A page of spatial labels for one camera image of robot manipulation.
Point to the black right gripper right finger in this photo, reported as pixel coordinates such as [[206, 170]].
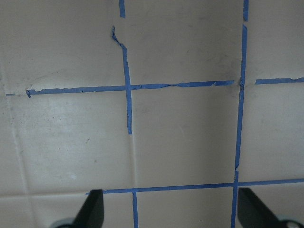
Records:
[[253, 213]]

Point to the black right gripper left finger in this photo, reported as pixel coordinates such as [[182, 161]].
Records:
[[91, 214]]

